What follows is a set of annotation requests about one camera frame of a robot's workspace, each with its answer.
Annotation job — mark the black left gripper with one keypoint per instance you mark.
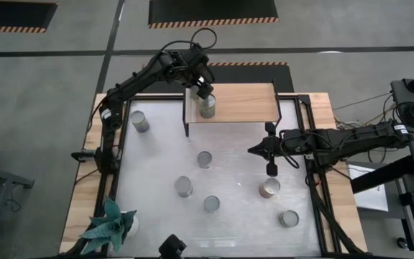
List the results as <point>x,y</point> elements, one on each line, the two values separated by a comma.
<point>196,66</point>

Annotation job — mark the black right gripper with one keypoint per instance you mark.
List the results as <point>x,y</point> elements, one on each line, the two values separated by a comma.
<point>272,147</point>

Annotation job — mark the pineapple label orange tin can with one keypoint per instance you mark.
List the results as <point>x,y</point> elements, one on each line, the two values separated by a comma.
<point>270,187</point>

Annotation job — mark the cherries label tin can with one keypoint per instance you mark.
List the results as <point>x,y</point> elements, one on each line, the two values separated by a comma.
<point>207,108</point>

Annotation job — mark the plain silver-topped tin can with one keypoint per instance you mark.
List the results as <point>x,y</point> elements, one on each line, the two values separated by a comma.
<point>204,159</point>

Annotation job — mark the green peas label tin can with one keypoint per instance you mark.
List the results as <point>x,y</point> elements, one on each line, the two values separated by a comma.
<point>211,204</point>

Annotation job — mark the yellow and blue tin can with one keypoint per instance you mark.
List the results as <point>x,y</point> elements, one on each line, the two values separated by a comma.
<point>140,120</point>

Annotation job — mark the peas label blue tin can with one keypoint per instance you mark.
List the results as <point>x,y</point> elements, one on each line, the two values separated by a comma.
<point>183,186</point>

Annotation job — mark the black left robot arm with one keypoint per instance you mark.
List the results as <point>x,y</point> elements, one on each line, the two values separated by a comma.
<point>135,77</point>

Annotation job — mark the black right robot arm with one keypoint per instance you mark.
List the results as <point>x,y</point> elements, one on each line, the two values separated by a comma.
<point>336,142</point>

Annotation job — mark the wooden shelf black metal legs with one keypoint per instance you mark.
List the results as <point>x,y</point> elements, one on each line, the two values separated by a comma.
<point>246,102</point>

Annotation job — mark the black hazard-striped floor mat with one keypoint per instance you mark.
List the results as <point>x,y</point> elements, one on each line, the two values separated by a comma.
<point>13,14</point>
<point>210,11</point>
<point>257,77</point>

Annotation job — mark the short wide tin can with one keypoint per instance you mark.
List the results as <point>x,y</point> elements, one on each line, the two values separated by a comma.
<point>289,218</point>

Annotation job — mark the white paper sheet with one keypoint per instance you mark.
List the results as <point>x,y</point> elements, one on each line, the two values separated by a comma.
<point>372,198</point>

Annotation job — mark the black boxy object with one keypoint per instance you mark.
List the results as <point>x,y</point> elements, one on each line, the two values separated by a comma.
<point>172,248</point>

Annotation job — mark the grey and black equipment cart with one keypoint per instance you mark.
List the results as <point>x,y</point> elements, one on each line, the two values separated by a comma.
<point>401,91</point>

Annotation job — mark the artificial plant in white pot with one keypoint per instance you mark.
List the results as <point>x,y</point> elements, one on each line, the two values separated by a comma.
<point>111,224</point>

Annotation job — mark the black caster wheel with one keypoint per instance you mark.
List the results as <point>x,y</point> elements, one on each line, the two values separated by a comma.
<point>402,242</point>

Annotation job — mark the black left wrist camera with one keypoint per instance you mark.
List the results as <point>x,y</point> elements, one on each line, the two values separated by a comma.
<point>206,91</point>

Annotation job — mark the black aluminium rig frame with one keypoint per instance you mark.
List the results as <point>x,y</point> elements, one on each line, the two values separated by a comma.
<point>304,98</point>

